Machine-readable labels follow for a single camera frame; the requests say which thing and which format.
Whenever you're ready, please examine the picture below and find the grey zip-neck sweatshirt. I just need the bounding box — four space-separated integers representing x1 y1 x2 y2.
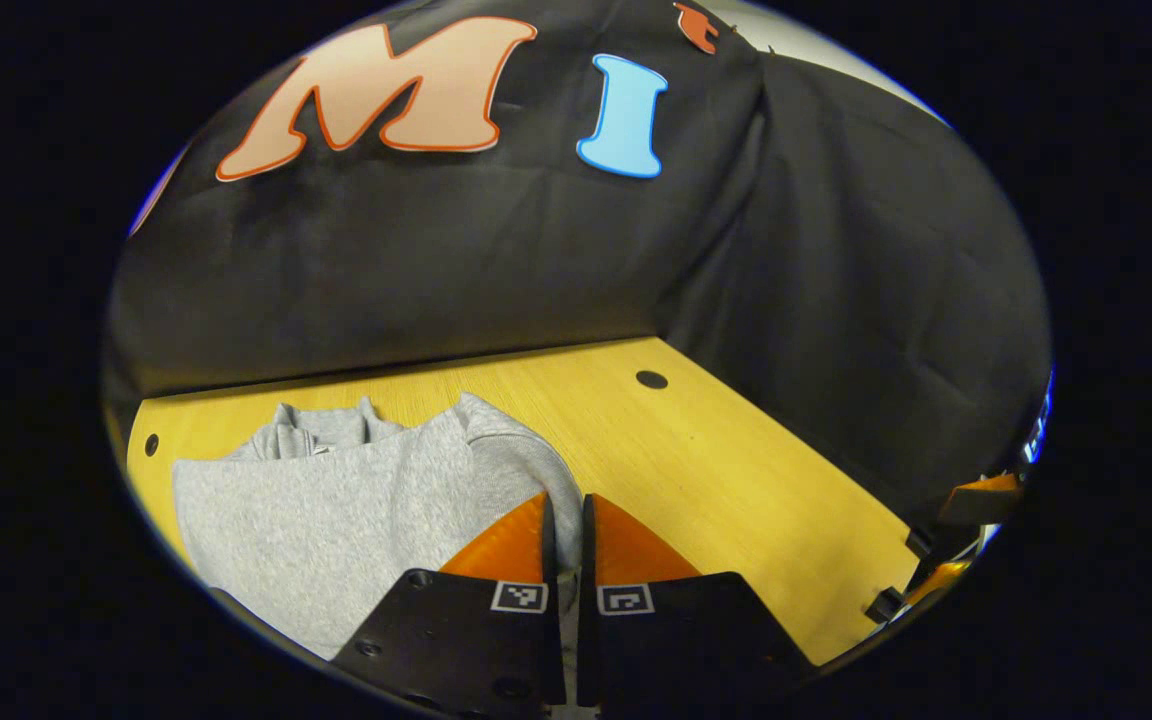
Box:
172 392 599 720

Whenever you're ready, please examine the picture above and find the black backdrop cloth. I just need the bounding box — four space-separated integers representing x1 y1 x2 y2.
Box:
101 0 1052 531

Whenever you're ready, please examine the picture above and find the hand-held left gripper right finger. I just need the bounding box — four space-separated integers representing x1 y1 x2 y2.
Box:
576 493 819 716

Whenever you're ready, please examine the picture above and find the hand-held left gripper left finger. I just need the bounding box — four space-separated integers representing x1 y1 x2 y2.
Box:
331 490 569 719

